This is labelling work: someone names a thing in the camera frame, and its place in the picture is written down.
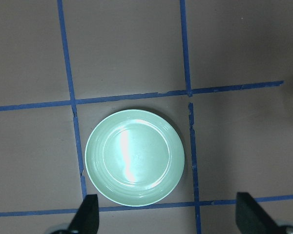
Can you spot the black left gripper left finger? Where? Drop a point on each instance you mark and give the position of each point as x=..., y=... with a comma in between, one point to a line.
x=86, y=219

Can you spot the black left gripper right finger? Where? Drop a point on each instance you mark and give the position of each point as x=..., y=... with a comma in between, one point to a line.
x=251, y=218

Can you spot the green plate near left arm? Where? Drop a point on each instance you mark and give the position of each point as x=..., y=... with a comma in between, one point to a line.
x=134, y=158

